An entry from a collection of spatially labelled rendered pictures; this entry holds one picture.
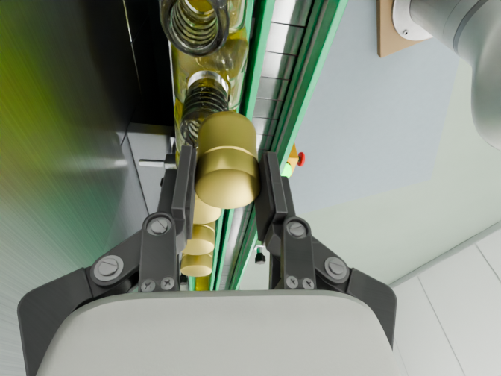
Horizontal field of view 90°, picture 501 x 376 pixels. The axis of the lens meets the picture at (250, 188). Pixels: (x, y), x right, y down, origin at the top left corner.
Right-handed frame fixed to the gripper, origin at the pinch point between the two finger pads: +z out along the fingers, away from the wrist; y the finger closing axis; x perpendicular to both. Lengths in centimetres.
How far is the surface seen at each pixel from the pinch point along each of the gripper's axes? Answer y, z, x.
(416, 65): 55, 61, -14
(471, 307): 358, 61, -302
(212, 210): -0.7, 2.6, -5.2
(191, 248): -2.3, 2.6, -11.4
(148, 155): -13.4, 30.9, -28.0
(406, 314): 358, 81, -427
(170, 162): -7.5, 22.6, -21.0
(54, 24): -13.7, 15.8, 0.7
